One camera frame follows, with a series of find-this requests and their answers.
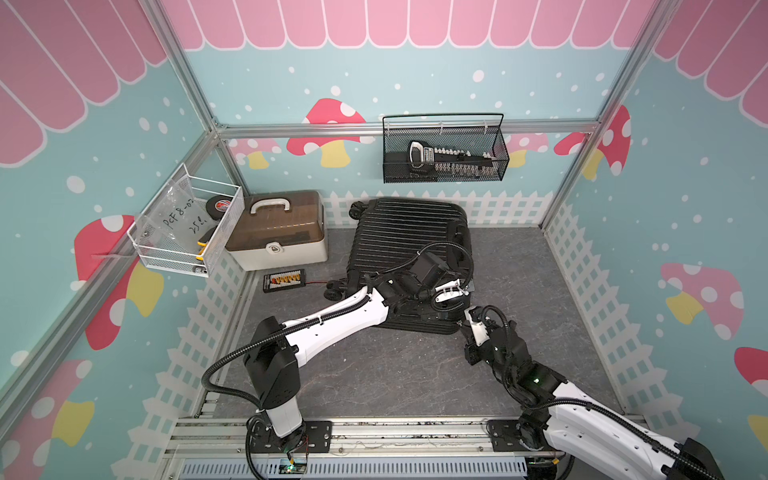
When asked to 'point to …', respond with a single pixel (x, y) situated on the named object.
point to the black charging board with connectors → (284, 280)
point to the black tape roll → (217, 205)
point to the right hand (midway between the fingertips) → (461, 329)
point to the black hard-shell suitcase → (385, 233)
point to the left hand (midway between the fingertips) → (435, 287)
